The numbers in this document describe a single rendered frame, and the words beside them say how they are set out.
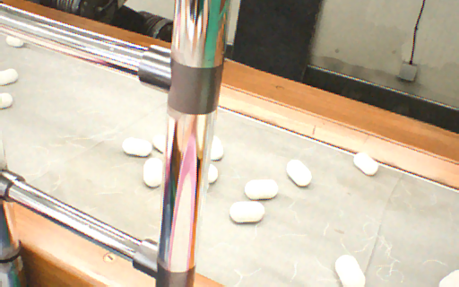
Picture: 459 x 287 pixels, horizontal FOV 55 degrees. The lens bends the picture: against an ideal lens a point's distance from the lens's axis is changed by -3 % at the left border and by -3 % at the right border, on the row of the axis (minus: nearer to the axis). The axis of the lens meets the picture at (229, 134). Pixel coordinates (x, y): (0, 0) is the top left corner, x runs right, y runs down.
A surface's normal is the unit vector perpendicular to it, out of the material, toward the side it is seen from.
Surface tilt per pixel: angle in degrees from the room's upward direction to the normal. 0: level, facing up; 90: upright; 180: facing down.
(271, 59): 86
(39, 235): 0
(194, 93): 90
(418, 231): 0
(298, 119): 45
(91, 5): 89
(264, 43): 86
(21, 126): 0
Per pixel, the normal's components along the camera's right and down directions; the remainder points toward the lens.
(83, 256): 0.14, -0.85
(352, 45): -0.39, 0.42
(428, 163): -0.21, -0.30
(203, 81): 0.33, 0.52
